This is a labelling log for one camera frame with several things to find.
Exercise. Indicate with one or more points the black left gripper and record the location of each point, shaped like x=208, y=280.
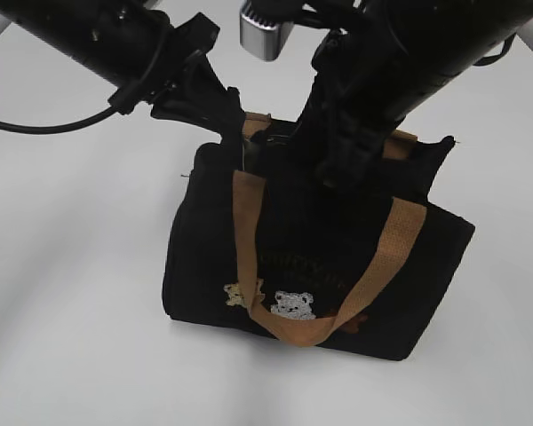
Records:
x=192, y=93

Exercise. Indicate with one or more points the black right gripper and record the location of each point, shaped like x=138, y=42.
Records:
x=343, y=126

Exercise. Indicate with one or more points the black canvas bear tote bag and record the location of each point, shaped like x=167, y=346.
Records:
x=270, y=252

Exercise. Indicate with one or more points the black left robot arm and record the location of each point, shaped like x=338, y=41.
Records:
x=144, y=56

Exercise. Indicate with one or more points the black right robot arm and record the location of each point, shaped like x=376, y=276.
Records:
x=436, y=41

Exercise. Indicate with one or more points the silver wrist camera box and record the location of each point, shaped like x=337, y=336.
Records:
x=260, y=37

